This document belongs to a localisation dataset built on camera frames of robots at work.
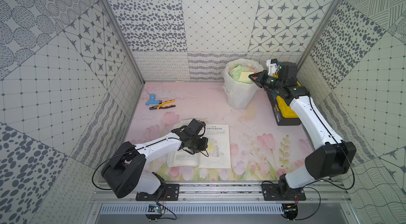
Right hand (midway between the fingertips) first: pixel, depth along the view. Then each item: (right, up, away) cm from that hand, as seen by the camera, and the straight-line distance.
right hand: (248, 77), depth 78 cm
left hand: (-21, -35, +7) cm, 41 cm away
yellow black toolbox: (+22, -20, +8) cm, 31 cm away
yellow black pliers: (-53, -16, +29) cm, 63 cm away
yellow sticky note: (-1, +1, +3) cm, 3 cm away
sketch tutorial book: (-16, -42, +6) cm, 45 cm away
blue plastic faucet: (-60, -10, +32) cm, 69 cm away
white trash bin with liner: (-2, -7, +9) cm, 11 cm away
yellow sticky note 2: (-19, -38, +9) cm, 44 cm away
